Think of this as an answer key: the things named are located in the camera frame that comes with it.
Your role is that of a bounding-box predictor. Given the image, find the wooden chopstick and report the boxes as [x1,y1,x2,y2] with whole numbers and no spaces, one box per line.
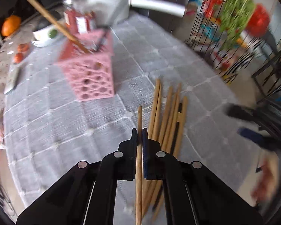
[142,86,173,217]
[152,96,188,221]
[26,0,91,53]
[143,79,162,192]
[148,78,160,139]
[135,106,143,225]
[142,83,182,218]

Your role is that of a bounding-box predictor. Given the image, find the pink perforated utensil holder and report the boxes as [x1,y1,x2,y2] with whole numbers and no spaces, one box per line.
[56,31,115,102]

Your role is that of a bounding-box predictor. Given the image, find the orange citrus fruit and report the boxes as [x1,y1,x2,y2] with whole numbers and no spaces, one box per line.
[1,15,22,37]

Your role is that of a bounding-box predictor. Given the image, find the black gold chopstick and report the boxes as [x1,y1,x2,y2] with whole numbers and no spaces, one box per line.
[152,102,182,211]

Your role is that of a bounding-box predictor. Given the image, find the white pot with handle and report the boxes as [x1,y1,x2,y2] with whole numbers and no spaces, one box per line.
[73,0,186,26]

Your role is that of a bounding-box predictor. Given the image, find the white remote control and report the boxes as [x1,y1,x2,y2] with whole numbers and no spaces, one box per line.
[4,67,20,95]

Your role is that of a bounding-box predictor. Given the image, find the red labelled glass jar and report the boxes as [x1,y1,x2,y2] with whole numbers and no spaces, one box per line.
[63,0,97,35]

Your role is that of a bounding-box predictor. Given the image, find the black wire rack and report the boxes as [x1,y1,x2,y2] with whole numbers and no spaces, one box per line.
[185,0,270,84]

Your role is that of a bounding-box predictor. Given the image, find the small red tomato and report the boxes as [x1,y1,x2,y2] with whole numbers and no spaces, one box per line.
[13,52,24,64]
[18,43,30,53]

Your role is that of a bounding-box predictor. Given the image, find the grey quilted table cloth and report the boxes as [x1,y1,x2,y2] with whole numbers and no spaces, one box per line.
[4,13,256,224]

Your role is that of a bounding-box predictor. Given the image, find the green leafy vegetables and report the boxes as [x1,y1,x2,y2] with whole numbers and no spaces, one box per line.
[220,0,255,50]

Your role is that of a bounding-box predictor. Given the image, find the green lime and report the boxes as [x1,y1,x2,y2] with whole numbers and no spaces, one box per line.
[48,29,58,39]

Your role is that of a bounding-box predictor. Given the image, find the wooden chopstick on table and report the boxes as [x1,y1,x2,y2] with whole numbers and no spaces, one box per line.
[152,96,188,221]
[142,86,173,217]
[143,79,162,192]
[142,83,182,218]
[148,78,160,139]

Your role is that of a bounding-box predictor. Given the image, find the red plastic bag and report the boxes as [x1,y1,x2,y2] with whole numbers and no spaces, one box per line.
[246,4,270,37]

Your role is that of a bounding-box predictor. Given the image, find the wooden chopstick in holder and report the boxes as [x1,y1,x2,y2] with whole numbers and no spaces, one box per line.
[26,0,91,53]

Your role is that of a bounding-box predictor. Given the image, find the black metal chair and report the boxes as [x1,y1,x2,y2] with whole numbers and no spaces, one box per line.
[251,50,281,104]

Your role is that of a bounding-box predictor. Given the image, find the floral table cloth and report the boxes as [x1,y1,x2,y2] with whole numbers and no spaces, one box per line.
[0,16,43,122]

